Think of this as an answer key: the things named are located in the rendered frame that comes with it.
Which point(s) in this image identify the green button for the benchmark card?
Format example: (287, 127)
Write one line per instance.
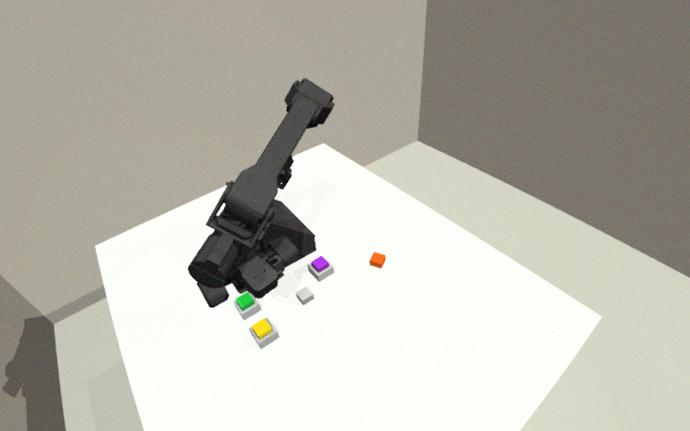
(247, 305)

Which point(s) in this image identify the small orange block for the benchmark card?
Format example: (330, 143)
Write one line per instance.
(378, 260)

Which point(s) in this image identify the yellow button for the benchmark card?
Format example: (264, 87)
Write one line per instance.
(264, 332)

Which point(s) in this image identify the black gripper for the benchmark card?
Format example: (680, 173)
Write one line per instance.
(280, 246)

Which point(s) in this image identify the purple button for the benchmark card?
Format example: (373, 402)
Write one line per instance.
(320, 268)

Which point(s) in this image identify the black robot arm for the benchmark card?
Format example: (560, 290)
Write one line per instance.
(249, 201)

